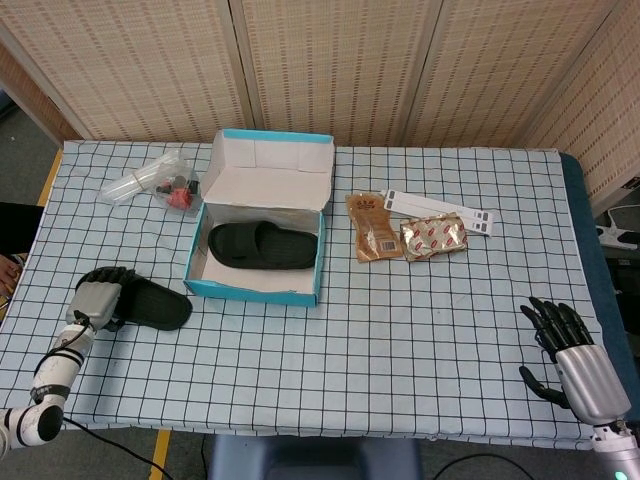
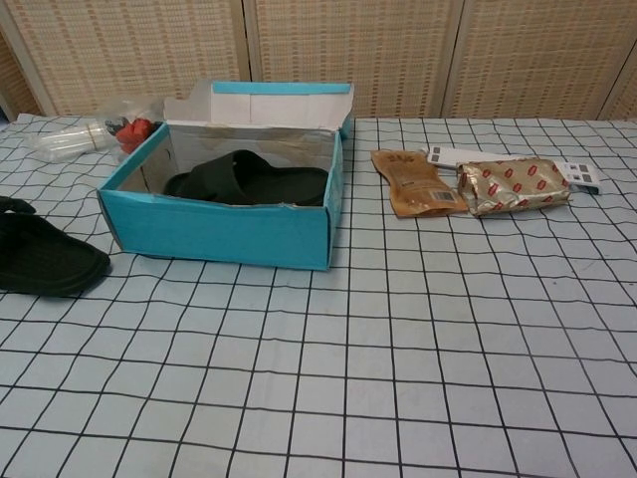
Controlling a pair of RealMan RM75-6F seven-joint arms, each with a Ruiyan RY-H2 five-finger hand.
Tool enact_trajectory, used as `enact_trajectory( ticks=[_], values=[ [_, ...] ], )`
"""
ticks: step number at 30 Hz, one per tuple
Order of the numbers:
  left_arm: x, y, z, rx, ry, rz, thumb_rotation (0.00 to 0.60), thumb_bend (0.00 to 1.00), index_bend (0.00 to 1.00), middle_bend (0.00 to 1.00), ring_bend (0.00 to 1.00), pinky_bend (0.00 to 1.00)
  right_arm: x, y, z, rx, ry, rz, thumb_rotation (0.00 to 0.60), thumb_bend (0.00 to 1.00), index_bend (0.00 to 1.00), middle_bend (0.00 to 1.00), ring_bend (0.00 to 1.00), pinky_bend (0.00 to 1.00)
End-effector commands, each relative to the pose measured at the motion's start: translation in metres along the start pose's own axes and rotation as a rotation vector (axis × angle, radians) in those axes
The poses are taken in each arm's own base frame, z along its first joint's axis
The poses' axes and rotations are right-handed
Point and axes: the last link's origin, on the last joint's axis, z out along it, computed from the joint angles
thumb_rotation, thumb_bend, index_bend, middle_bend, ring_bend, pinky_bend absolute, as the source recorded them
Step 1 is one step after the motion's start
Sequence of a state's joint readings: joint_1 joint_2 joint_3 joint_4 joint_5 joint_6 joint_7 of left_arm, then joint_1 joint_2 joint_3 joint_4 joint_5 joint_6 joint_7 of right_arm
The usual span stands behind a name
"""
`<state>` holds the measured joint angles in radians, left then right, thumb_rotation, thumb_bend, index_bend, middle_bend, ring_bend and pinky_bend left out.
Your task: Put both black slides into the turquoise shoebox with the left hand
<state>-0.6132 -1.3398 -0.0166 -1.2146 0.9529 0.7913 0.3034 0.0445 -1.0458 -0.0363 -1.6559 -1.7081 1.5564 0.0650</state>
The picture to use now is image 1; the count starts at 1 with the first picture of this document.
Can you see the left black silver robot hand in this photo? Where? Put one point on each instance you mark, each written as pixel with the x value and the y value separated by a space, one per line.
pixel 95 302

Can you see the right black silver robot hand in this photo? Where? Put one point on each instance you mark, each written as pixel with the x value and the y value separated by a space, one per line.
pixel 590 385

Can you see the black slipper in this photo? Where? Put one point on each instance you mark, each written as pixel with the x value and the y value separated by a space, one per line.
pixel 155 305
pixel 265 247

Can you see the blue cardboard shoe box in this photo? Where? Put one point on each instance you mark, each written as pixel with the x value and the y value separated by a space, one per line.
pixel 255 292

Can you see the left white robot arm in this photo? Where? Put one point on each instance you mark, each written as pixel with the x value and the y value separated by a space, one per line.
pixel 55 375

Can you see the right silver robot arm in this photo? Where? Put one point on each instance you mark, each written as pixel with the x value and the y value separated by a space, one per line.
pixel 617 450

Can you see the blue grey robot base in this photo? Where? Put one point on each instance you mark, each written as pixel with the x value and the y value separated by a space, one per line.
pixel 315 460

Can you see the person in black clothing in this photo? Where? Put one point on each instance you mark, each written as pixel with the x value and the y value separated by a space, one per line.
pixel 17 225

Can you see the clear plastic tube bundle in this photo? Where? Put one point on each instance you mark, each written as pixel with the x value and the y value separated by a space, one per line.
pixel 130 182

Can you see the clear bag with red parts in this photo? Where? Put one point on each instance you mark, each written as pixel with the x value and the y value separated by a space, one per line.
pixel 180 197

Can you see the dark blue table pad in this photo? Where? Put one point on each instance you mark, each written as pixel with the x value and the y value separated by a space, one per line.
pixel 592 240

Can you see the white power strip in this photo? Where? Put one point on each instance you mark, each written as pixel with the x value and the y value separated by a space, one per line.
pixel 617 232

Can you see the white paper strip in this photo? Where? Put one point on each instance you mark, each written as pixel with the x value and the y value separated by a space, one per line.
pixel 477 226
pixel 440 201

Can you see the gold foil packet red print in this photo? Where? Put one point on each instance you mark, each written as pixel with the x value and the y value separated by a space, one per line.
pixel 432 240

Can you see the blue checkered tablecloth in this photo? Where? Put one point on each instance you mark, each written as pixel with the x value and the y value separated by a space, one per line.
pixel 350 360

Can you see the brown snack pouch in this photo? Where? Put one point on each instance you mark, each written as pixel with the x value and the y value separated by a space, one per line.
pixel 372 225

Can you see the woven bamboo folding screen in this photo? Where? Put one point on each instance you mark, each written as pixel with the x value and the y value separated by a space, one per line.
pixel 350 70

